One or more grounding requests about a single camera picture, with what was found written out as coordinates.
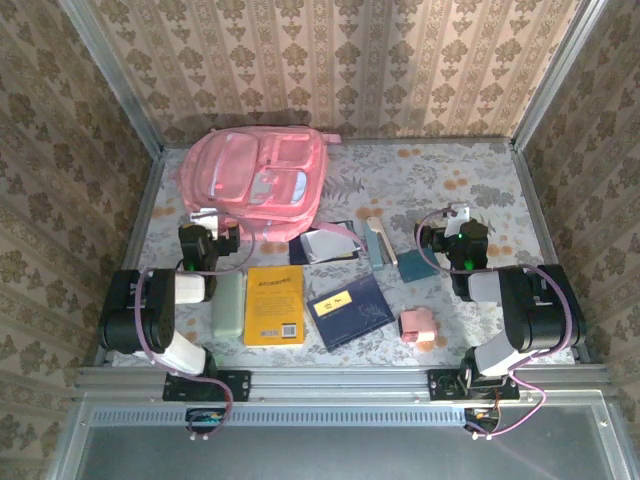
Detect pale green pencil case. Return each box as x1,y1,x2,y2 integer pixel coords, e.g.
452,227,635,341
209,272,247,340

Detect grey metal panel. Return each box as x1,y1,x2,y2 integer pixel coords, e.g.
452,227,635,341
49,394,640,480

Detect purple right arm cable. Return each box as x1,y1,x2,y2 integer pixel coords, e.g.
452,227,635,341
414,207,571,441

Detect floral table cover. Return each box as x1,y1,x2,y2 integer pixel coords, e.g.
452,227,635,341
112,142,576,369

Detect black cable connector box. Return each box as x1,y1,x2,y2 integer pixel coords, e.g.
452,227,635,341
184,407,227,435
463,407,502,435

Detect dark blue book yellow label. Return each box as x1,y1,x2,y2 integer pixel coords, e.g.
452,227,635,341
305,272,393,350

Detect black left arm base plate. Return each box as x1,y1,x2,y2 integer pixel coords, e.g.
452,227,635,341
162,369,251,402

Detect grey slotted cable duct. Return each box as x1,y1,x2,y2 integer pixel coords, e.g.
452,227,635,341
92,405,599,427

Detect yellow paperback book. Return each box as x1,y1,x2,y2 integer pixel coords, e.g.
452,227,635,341
243,265,307,348

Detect aluminium frame post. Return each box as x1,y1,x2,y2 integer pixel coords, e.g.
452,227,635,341
58,0,166,157
509,0,609,151

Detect pink small box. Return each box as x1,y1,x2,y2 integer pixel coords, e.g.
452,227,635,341
398,307,439,344

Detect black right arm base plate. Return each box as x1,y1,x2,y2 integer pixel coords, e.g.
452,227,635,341
427,368,521,401

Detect pink backpack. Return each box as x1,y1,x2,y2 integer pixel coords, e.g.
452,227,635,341
178,127,365,251

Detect aluminium table edge rail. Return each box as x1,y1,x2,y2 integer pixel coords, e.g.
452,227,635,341
509,142,599,364
92,147,169,369

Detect aluminium mounting rail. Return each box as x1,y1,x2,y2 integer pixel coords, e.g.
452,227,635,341
74,363,614,401

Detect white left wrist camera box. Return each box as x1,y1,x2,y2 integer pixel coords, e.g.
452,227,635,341
189,209,221,237

